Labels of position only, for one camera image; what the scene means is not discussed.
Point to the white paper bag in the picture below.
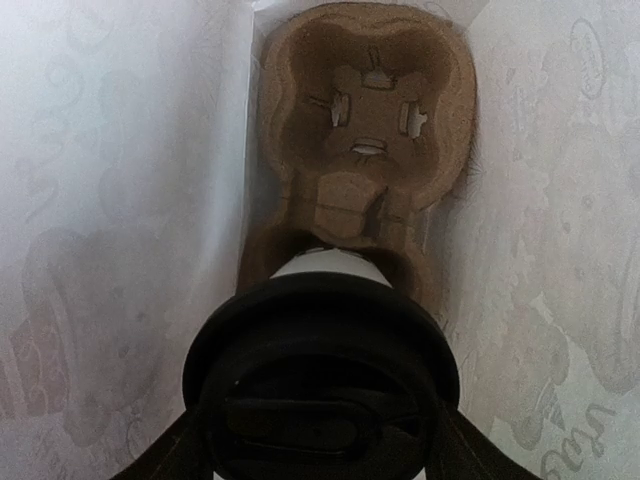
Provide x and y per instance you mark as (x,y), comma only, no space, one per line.
(129,178)

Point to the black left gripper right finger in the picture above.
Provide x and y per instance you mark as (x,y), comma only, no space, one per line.
(461,451)

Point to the cardboard cup carrier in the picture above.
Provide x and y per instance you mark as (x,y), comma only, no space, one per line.
(366,115)

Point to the black cup lid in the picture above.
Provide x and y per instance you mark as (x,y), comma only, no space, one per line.
(319,376)

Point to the white paper cup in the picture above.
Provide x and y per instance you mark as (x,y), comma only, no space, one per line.
(332,260)

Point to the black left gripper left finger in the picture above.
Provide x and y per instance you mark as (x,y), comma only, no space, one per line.
(174,455)

